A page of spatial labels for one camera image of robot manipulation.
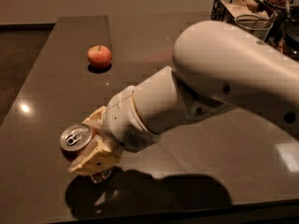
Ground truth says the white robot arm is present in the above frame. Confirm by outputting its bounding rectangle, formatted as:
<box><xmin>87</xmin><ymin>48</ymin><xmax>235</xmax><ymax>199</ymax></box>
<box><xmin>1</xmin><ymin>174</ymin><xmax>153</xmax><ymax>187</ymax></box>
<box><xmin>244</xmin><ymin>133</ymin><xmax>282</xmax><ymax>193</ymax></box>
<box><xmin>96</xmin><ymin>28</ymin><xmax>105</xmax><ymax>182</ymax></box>
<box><xmin>61</xmin><ymin>21</ymin><xmax>299</xmax><ymax>176</ymax></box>

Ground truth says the clear glass cup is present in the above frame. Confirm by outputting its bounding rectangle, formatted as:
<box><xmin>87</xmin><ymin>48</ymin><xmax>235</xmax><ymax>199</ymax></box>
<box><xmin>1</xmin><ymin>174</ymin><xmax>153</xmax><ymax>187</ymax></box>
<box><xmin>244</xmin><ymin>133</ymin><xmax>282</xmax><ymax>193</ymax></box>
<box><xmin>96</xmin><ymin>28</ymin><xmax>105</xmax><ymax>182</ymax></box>
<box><xmin>235</xmin><ymin>13</ymin><xmax>278</xmax><ymax>41</ymax></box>

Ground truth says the red coke can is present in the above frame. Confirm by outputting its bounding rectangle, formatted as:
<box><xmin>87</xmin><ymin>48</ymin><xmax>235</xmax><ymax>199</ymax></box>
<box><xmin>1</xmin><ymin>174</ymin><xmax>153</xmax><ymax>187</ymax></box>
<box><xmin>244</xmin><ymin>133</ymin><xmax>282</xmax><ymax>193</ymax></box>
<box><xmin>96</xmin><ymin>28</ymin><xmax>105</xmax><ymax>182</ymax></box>
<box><xmin>60</xmin><ymin>123</ymin><xmax>112</xmax><ymax>184</ymax></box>

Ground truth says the red apple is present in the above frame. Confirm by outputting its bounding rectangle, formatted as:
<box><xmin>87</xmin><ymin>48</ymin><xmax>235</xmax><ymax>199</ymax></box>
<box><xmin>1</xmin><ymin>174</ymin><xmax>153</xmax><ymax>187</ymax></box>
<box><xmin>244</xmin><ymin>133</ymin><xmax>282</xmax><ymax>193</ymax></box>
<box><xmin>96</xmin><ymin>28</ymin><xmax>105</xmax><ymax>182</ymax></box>
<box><xmin>87</xmin><ymin>45</ymin><xmax>112</xmax><ymax>69</ymax></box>

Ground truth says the black wire basket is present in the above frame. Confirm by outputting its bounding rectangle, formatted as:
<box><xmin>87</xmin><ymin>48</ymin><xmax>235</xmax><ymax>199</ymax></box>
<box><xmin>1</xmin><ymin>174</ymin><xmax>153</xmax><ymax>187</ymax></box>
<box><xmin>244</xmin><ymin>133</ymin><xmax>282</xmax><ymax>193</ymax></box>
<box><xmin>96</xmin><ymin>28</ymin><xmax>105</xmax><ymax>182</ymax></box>
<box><xmin>210</xmin><ymin>0</ymin><xmax>278</xmax><ymax>23</ymax></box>

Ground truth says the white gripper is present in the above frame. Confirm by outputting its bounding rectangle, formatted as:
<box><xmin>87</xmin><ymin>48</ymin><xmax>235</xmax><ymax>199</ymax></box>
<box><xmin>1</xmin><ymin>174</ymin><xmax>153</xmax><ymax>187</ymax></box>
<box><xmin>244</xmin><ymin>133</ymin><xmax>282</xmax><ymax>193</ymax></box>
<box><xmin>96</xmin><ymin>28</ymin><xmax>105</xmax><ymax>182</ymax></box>
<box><xmin>68</xmin><ymin>86</ymin><xmax>161</xmax><ymax>176</ymax></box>

